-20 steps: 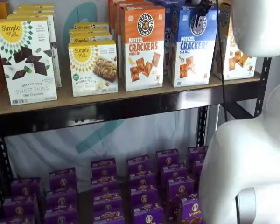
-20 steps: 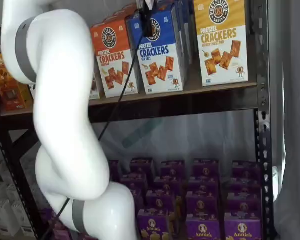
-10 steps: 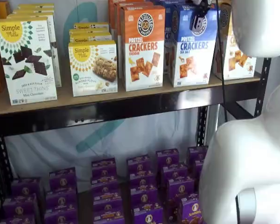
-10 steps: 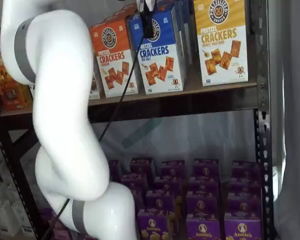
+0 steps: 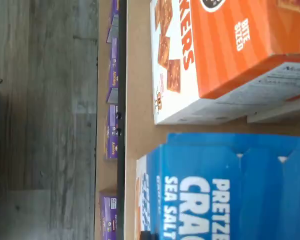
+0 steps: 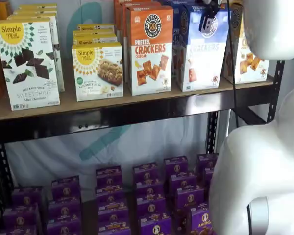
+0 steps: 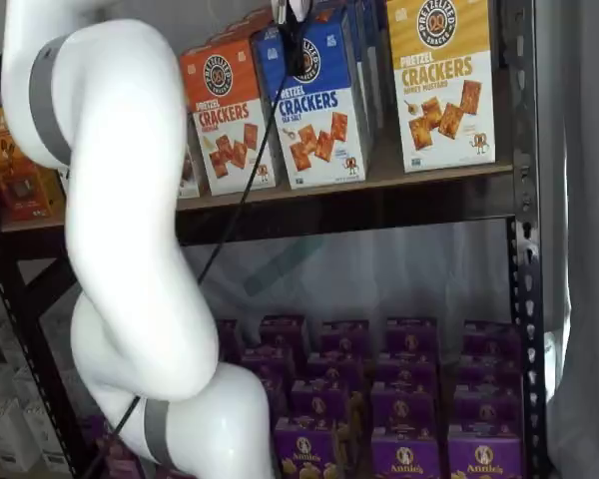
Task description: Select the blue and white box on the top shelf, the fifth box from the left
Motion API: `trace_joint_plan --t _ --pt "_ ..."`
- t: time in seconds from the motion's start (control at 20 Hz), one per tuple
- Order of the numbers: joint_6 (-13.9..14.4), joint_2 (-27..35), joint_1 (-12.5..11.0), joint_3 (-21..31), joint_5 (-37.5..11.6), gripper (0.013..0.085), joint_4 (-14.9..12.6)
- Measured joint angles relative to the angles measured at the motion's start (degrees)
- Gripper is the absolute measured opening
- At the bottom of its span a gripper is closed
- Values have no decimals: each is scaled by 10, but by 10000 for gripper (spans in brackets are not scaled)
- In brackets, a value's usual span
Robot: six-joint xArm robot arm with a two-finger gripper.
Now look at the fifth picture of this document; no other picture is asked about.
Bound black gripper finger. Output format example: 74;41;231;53
139;230;161;240

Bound purple Annie's box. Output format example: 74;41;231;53
98;191;119;240
105;43;120;104
105;0;120;44
104;104;119;160

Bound wooden shelf board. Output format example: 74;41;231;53
94;0;120;240
123;0;300;240

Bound blue white pretzel crackers box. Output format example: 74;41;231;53
135;132;300;240

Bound orange white pretzel crackers box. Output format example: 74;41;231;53
149;0;300;126
246;90;300;124

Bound metal shelving frame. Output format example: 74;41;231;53
116;0;129;240

